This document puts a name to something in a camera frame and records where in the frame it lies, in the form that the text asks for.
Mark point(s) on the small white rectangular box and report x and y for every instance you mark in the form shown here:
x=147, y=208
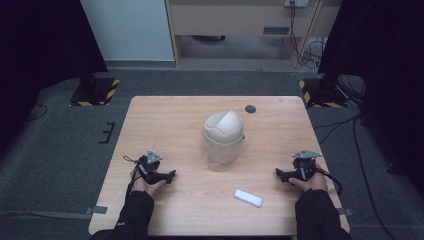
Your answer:
x=248, y=198

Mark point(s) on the person's left hand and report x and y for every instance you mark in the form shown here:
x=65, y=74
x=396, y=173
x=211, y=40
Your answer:
x=146, y=188

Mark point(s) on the black round table grommet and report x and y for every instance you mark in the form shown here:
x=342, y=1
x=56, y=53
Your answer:
x=250, y=109

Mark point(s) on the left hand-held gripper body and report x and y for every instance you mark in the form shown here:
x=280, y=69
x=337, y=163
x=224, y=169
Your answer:
x=149, y=165

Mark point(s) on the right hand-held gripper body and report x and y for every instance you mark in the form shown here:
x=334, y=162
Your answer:
x=304, y=166

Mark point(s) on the black stand base striped edge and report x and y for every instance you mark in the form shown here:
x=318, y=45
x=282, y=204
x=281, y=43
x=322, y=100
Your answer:
x=325, y=95
x=96, y=91

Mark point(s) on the white cabinet panel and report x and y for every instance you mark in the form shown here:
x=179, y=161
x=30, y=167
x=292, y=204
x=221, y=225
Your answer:
x=128, y=30

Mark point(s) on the grey power strip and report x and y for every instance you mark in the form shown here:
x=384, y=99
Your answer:
x=296, y=3

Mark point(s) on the grey tape strip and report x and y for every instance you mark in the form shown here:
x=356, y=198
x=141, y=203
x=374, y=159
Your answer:
x=345, y=211
x=96, y=210

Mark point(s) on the clear trash can beige lid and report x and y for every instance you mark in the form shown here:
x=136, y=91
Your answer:
x=223, y=136

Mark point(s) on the black curtain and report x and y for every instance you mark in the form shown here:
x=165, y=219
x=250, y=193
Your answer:
x=40, y=50
x=383, y=66

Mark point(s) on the person's right hand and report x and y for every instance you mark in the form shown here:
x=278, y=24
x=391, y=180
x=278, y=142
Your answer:
x=311, y=184

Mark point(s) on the light wooden desk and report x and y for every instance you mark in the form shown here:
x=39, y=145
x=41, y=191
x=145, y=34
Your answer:
x=233, y=18

